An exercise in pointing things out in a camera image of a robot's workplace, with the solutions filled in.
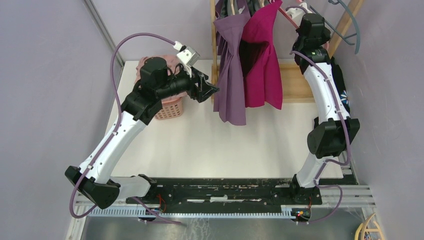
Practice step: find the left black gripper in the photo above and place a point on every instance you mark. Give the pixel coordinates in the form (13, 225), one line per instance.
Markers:
(204, 90)

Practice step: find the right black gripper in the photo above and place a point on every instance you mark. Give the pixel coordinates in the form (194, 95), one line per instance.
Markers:
(325, 35)

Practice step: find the blue-grey plastic hanger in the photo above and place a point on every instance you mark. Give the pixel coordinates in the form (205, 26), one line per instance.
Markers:
(347, 29)

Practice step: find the pink pleated skirt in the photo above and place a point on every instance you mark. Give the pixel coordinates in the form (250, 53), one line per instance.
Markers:
(157, 81)

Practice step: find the magenta skirt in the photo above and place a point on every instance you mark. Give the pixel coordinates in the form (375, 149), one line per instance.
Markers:
(259, 60)

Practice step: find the pink plastic hanger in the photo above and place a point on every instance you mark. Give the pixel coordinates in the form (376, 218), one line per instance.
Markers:
(288, 17)

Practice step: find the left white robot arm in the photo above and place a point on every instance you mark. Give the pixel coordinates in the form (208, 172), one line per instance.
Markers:
(93, 177)

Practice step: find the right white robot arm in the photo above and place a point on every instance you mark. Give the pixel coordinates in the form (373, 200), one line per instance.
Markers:
(331, 138)

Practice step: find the purple pleated skirt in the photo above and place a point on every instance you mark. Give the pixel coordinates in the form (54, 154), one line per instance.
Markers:
(229, 101)

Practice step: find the wooden hanger on floor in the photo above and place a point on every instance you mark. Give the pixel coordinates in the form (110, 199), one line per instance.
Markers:
(369, 230)

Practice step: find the orange plastic basket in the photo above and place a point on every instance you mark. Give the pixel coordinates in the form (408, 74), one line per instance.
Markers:
(171, 108)

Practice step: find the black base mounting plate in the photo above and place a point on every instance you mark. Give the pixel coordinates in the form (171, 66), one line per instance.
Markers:
(228, 195)

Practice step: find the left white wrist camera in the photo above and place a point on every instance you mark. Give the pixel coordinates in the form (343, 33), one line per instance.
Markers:
(187, 56)

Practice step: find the wooden clothes rack frame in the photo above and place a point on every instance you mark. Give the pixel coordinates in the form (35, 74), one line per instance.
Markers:
(294, 85)

